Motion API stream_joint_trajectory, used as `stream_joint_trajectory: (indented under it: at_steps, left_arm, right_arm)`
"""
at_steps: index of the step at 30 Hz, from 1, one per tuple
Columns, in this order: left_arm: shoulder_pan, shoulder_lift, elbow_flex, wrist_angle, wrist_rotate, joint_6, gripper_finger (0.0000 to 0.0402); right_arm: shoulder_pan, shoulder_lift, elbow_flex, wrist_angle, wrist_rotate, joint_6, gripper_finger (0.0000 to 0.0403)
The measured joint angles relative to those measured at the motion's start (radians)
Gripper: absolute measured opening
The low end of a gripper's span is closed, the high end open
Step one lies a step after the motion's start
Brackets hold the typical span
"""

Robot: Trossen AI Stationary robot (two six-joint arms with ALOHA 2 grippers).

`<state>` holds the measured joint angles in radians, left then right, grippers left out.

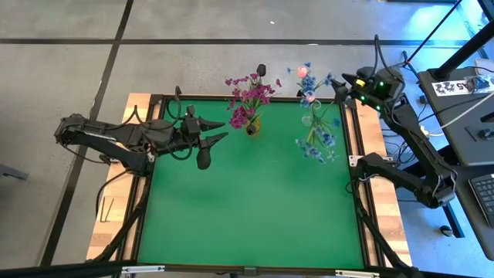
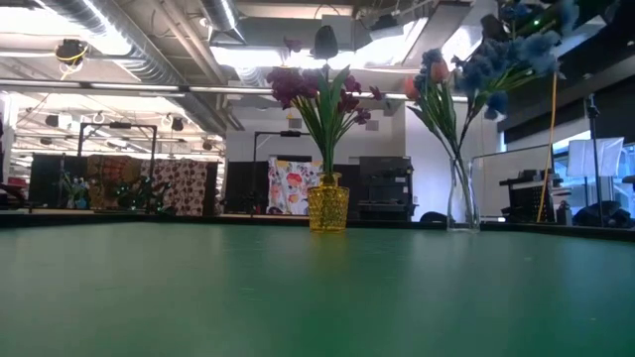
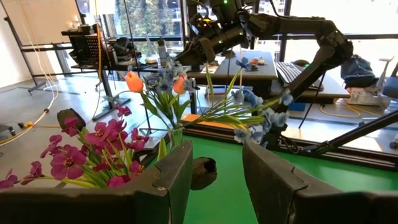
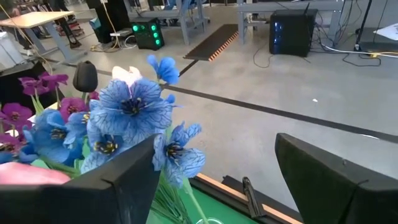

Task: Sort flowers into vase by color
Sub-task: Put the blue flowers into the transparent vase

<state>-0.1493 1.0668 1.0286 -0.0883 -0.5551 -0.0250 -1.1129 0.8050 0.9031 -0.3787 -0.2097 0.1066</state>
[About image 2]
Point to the blue artificial flower bunch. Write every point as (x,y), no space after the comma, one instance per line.
(444,114)
(496,74)

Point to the black artificial tulip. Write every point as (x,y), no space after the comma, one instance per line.
(325,42)

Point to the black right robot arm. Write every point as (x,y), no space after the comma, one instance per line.
(600,6)

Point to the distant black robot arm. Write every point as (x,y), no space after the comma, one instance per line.
(141,196)

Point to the clear glass vase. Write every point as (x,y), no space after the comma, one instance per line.
(464,208)

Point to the yellow glass vase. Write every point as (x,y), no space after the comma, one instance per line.
(327,208)

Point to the distant flower vase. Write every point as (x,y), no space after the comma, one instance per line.
(74,191)

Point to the silver metal hood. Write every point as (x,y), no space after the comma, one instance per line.
(436,30)

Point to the frosted partition panel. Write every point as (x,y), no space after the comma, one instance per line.
(511,168)

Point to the black light stand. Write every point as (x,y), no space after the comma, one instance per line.
(593,149)

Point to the white flat panel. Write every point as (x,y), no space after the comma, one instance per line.
(595,156)

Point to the black equipment rack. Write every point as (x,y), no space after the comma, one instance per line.
(531,198)

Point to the black cabinet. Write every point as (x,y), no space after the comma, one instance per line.
(387,188)

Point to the dark rounded mound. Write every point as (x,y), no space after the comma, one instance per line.
(434,216)

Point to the dark heap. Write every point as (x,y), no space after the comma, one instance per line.
(602,215)

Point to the white floral cloth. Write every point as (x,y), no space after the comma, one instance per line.
(292,186)

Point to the green table mat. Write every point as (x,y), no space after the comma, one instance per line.
(297,297)

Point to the brown dotted cloth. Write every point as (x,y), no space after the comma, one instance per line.
(186,186)

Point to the long ceiling light bar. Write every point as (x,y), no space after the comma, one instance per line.
(124,86)

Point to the orange patterned cloth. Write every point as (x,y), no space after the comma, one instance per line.
(106,178)

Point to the black ceiling device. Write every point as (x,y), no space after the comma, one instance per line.
(69,51)

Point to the black gantry frame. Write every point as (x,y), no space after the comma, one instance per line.
(290,133)
(119,125)

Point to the silver ventilation duct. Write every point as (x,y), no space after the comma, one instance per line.
(223,17)
(124,44)

